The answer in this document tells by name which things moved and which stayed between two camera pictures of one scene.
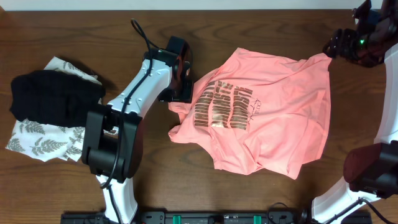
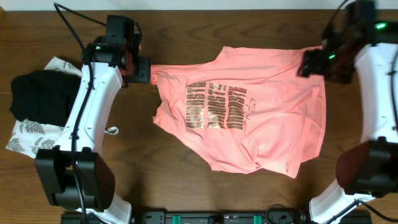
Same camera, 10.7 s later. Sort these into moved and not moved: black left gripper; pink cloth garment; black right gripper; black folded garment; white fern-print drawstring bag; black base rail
Moved: black left gripper; pink cloth garment; black right gripper
Not moved: black folded garment; white fern-print drawstring bag; black base rail
